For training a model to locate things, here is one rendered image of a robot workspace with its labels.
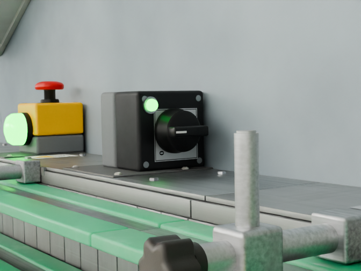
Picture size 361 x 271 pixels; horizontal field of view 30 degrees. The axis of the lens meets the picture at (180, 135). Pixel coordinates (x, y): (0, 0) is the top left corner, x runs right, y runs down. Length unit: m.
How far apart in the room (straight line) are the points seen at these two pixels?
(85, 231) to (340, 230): 0.19
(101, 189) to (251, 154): 0.32
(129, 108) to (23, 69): 0.52
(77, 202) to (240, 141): 0.31
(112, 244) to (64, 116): 0.51
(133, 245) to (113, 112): 0.30
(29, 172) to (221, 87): 0.23
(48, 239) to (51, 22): 0.41
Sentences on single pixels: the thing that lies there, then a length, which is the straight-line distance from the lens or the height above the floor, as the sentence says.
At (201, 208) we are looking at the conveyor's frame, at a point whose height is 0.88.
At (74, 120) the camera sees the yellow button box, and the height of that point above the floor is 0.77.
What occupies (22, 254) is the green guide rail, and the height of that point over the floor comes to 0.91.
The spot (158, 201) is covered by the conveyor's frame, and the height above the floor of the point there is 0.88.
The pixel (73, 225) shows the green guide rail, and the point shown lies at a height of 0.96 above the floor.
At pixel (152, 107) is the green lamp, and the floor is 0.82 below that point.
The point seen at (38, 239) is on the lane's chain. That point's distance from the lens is 0.78.
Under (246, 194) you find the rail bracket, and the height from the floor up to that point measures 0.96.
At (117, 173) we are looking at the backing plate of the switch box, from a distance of 0.63.
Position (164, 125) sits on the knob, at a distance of 0.65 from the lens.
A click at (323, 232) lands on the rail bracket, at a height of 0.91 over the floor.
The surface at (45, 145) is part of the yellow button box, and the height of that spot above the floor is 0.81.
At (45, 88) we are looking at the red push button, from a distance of 0.94.
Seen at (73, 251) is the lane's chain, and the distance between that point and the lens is 0.70.
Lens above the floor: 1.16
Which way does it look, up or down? 34 degrees down
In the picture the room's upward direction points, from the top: 93 degrees counter-clockwise
